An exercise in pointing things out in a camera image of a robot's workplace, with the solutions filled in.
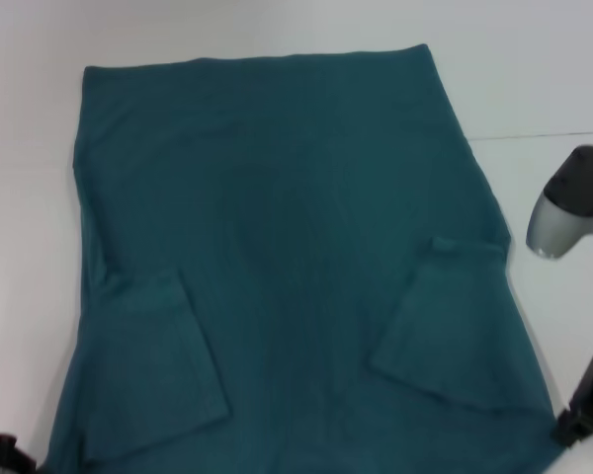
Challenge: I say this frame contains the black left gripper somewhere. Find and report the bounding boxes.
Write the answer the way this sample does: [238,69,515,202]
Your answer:
[0,433,40,474]

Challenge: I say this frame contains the teal blue shirt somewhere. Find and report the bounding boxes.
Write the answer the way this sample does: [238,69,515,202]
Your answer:
[37,43,564,474]

